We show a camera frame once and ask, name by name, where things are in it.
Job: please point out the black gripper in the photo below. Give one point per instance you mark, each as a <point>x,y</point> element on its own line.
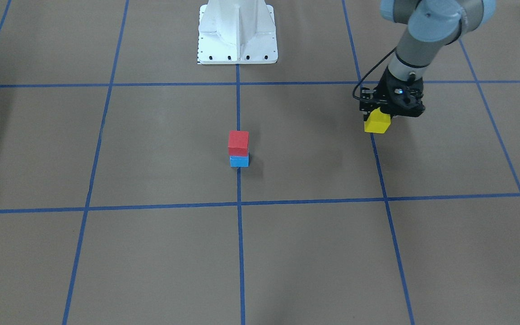
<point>385,87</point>

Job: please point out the yellow wooden block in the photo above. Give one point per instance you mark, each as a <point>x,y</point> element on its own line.
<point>377,122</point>

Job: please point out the red wooden block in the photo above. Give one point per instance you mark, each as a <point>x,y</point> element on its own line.
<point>238,143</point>

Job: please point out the blue wooden block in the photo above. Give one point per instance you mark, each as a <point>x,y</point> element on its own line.
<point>239,161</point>

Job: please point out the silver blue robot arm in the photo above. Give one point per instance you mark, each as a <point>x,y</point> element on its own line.
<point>431,25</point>

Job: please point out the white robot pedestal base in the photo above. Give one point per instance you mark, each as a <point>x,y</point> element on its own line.
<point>237,32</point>

